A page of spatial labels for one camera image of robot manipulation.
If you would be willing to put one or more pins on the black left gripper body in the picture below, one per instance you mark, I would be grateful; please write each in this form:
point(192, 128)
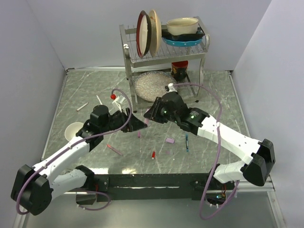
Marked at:
point(116, 122)

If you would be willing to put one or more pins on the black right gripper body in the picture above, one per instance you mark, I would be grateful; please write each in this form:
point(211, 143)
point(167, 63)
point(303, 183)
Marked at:
point(162, 116)

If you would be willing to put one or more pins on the purple highlighter pen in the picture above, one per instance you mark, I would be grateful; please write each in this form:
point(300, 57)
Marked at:
point(146, 121)

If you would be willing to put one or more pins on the blue pen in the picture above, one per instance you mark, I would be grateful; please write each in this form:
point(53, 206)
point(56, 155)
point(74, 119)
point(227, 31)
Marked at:
point(187, 142)

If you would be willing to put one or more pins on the purple highlighter cap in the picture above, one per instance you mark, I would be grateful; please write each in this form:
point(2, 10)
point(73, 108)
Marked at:
point(170, 140)

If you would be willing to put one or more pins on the clear pen cap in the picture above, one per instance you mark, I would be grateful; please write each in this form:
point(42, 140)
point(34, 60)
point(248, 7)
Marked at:
point(81, 107)

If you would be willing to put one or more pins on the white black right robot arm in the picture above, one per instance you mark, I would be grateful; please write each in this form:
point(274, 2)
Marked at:
point(257, 158)

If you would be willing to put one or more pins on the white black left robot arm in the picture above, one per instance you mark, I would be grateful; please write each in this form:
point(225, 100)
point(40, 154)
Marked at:
point(35, 187)

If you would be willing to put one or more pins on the red purple pen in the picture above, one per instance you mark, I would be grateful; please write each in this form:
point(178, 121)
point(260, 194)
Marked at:
point(114, 150)

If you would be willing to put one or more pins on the speckled glass plate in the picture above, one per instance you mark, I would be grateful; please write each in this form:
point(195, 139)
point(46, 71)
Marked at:
point(150, 85)

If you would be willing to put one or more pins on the red black cup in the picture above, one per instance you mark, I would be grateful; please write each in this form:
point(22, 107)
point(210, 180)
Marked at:
point(179, 70)

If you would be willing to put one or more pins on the white paper cup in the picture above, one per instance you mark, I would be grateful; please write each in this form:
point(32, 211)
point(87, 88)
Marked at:
point(72, 129)

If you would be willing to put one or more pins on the metal two-tier dish rack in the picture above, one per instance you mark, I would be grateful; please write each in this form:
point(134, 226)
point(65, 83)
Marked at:
point(134, 65)

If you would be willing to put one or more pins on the blue dotted dish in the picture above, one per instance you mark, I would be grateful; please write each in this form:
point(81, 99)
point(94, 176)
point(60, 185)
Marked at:
point(182, 43)

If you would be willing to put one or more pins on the beige plate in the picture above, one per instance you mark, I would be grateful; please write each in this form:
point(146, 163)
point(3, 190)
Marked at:
point(156, 37)

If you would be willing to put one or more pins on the black square dish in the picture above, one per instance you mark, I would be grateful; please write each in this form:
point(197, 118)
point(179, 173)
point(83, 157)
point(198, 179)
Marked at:
point(183, 37)

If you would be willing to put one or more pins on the black base bar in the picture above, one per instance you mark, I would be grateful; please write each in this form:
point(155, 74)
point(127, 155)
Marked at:
point(152, 186)

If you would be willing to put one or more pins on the red rimmed black plate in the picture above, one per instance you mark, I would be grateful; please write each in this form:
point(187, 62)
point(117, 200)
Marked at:
point(143, 34)

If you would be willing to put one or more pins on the cream ceramic bowl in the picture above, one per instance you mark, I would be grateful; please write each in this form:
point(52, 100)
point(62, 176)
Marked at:
point(181, 26)

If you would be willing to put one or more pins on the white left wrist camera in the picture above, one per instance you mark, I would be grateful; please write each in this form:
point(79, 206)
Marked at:
point(117, 101)

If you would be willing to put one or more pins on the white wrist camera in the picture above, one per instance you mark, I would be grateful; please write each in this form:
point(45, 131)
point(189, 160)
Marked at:
point(170, 88)
point(117, 101)

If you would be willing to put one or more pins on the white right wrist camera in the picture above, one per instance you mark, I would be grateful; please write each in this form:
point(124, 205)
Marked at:
point(170, 88)

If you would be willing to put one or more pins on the aluminium frame rail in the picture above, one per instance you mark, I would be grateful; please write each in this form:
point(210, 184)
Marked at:
point(245, 186)

